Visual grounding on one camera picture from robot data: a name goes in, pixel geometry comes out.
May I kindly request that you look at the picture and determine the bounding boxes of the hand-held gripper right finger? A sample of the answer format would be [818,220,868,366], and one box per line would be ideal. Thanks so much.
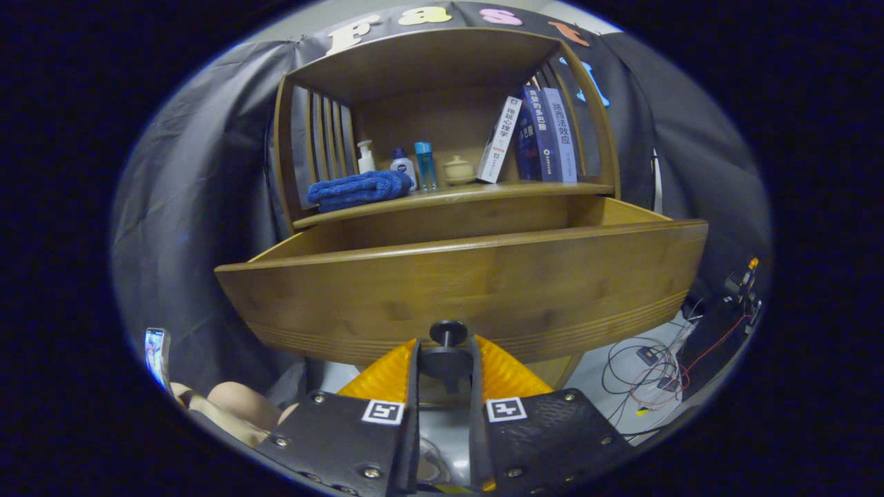
[468,335,636,494]

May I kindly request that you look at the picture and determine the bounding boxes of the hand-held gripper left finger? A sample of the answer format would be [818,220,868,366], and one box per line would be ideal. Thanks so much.
[252,338,422,497]

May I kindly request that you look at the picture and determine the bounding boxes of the wooden drawer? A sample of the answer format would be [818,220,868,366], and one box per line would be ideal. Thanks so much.
[214,195,710,394]

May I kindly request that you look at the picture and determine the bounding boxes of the wooden countertop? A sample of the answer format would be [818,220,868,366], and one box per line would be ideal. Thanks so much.
[294,181,615,230]

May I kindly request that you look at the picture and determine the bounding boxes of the wooden cabinet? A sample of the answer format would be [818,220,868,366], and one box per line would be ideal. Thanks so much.
[273,28,622,391]

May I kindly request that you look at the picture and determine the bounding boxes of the person's legs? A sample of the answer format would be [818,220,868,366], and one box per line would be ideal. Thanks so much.
[171,381,299,448]

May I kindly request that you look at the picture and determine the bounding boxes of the smartphone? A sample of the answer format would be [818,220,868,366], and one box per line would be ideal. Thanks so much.
[144,327,172,396]

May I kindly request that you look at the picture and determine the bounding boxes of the folded blue towel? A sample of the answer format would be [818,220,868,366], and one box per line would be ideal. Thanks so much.
[307,170,414,213]

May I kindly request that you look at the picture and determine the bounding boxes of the black orange tool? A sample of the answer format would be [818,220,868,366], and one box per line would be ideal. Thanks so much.
[724,257,762,325]

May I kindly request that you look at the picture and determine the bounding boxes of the white bottle with blue cap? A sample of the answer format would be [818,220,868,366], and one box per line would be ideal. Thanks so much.
[390,148,418,191]

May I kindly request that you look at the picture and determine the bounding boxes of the clear blue bottle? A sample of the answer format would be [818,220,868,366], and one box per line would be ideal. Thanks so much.
[414,142,438,192]

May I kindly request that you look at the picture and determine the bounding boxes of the cream lidded cup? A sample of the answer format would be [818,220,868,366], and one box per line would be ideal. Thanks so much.
[443,155,476,186]

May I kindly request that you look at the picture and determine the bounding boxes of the dark blue book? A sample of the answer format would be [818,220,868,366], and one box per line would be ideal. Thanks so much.
[515,84,557,182]

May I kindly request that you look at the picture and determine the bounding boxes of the light blue book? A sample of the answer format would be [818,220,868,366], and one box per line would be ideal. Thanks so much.
[541,87,578,184]

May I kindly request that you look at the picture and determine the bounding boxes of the white book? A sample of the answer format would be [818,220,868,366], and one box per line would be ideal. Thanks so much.
[477,95,524,184]

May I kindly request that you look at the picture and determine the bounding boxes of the floor cable bundle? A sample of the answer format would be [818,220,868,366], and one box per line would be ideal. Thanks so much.
[601,321,698,437]

